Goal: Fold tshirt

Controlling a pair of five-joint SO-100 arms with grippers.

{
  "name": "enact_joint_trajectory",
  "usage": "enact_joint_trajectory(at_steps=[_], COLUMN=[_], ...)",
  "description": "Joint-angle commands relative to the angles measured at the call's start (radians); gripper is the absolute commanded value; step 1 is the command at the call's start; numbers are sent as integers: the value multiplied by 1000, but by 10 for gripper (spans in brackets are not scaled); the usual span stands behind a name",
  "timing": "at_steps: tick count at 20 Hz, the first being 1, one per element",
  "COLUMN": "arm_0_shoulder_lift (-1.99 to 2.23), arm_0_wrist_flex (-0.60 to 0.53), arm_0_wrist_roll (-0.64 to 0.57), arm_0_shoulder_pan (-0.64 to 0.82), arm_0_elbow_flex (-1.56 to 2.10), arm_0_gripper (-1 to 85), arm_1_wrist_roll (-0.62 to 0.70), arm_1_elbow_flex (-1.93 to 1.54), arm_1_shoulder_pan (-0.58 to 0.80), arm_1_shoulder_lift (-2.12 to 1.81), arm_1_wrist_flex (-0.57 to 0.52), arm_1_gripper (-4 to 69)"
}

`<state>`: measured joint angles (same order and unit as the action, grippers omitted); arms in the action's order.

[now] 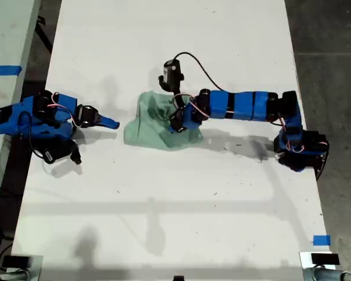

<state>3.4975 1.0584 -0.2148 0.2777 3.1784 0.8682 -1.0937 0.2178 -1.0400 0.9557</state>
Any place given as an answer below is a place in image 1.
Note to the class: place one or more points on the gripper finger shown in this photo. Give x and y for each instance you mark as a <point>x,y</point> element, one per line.
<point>109,120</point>
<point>109,126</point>

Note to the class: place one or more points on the pale green T-shirt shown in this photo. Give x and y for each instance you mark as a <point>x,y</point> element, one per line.
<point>146,134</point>

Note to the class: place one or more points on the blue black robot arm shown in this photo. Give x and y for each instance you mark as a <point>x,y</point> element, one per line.
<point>242,105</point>
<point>20,117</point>

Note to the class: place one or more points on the black table strut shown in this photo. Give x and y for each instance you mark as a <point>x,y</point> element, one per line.
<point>44,35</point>

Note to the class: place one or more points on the long blue tape strip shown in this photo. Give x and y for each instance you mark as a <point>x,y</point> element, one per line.
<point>3,70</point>

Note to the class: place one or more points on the pale side table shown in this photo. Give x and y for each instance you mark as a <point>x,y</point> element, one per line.
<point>6,35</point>

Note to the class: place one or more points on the small black box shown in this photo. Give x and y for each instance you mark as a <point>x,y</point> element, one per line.
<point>324,259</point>
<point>178,278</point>
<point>16,261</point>

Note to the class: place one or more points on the blue tape patch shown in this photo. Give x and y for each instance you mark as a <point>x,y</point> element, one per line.
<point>321,240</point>

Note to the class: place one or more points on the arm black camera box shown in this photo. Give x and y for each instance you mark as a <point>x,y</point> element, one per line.
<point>172,73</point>
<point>51,155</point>

